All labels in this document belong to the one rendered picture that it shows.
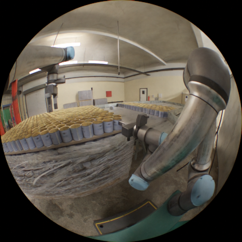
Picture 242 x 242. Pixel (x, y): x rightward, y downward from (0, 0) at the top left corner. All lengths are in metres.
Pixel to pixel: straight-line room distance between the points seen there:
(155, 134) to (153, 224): 0.46
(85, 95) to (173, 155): 7.88
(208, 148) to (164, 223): 0.40
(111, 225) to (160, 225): 0.62
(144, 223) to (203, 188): 0.29
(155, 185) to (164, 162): 1.35
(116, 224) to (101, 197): 0.59
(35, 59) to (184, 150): 0.37
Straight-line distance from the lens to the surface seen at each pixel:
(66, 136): 0.45
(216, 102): 0.15
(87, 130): 0.44
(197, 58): 0.18
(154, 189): 1.49
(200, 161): 0.39
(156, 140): 0.31
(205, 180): 0.39
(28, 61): 0.23
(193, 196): 0.36
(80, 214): 1.48
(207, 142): 0.33
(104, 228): 1.06
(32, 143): 0.57
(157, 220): 0.50
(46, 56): 0.28
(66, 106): 7.92
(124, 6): 3.78
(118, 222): 1.03
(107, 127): 0.47
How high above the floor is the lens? 1.34
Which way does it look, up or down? 20 degrees down
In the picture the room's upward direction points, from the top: 1 degrees counter-clockwise
